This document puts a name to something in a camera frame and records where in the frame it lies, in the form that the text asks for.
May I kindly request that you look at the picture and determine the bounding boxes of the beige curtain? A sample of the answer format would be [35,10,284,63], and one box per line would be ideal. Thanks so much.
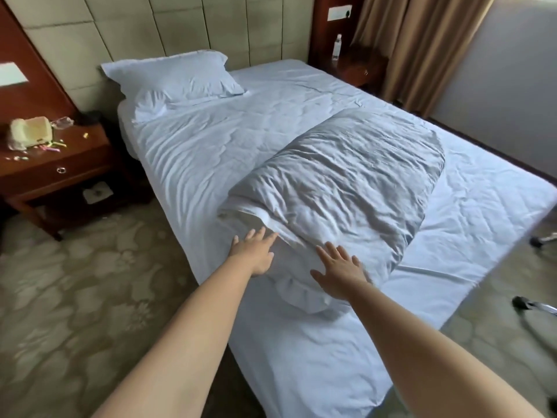
[350,0,498,120]

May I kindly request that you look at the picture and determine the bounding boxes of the wooden nightstand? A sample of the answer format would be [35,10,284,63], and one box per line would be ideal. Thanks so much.
[320,44,389,91]
[0,121,154,242]

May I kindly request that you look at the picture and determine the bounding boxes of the white wall switch panel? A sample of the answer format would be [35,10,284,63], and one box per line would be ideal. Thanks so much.
[0,61,30,88]

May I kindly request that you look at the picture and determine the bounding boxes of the person's right forearm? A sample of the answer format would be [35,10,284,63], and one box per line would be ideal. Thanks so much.
[343,280,547,418]

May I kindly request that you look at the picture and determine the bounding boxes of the white bed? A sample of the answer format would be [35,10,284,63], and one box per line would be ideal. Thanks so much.
[116,59,557,418]

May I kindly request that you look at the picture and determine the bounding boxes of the scatter of small coloured pieces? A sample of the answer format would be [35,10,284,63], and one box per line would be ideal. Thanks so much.
[4,132,91,163]

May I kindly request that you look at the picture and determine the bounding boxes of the beige padded headboard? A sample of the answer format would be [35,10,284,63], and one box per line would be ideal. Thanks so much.
[2,0,316,114]

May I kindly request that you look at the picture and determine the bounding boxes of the person's left forearm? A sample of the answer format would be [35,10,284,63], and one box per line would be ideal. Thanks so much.
[91,256,255,418]

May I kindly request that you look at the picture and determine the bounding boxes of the person's right hand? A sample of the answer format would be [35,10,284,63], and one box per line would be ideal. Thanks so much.
[309,242,371,302]

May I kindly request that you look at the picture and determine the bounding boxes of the white pillow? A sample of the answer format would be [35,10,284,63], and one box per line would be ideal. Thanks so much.
[100,49,247,125]

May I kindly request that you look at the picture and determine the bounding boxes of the beige telephone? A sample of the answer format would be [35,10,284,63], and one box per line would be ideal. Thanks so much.
[7,116,54,152]

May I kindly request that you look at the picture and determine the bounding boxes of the white duvet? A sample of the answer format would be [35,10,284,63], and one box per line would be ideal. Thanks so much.
[216,108,446,317]

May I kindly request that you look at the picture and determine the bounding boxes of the white slipper packet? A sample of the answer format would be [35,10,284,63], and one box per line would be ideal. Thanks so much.
[82,181,115,206]

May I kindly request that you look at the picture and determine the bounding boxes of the black round ashtray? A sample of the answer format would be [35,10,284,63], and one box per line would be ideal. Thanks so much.
[78,109,104,127]

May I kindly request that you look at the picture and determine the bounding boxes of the white wall socket panel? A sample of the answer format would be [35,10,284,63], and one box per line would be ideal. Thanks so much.
[327,3,354,23]

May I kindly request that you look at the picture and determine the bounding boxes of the person's left hand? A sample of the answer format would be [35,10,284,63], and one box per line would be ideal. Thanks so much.
[227,226,279,278]

